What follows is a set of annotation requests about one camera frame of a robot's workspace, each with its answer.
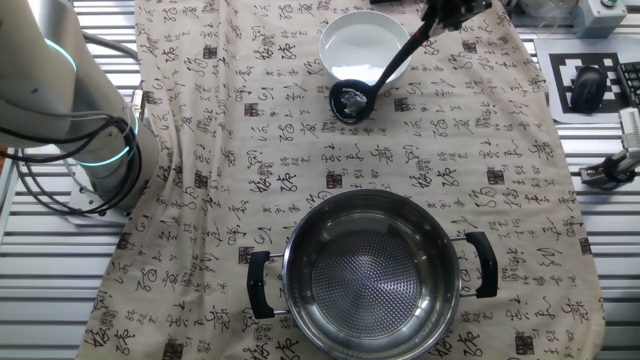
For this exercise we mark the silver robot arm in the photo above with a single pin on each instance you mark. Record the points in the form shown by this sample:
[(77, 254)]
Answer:
[(45, 100)]

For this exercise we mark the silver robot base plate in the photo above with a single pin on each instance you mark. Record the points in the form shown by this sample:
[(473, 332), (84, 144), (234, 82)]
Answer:
[(85, 205)]

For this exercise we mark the white round bowl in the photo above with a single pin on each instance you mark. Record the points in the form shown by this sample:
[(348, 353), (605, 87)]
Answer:
[(360, 45)]

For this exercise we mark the silver camera mount bracket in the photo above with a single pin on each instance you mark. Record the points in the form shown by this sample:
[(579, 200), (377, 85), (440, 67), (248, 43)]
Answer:
[(617, 170)]

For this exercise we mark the black white marker board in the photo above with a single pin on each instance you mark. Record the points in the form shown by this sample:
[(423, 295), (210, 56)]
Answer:
[(555, 100)]

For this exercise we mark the black ladle with red accents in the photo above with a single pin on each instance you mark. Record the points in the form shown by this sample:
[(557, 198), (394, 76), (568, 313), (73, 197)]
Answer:
[(350, 102)]

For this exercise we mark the black keyboard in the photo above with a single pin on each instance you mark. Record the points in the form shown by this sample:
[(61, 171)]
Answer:
[(631, 82)]

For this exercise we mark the small silver camera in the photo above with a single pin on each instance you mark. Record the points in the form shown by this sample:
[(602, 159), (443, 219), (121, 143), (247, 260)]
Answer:
[(631, 130)]

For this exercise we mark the clear plastic container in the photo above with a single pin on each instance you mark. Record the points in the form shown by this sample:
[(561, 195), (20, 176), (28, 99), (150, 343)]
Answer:
[(540, 12)]

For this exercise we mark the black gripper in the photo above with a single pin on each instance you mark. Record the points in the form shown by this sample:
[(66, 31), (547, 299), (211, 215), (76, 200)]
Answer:
[(470, 6)]

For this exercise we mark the beige calligraphy print cloth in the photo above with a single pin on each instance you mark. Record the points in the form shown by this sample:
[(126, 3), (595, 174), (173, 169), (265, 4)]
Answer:
[(250, 150)]

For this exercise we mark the grey button box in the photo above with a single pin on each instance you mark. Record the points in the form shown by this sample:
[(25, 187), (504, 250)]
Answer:
[(597, 20)]

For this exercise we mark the black computer mouse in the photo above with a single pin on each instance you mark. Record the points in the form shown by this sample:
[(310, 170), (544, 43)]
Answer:
[(589, 89)]

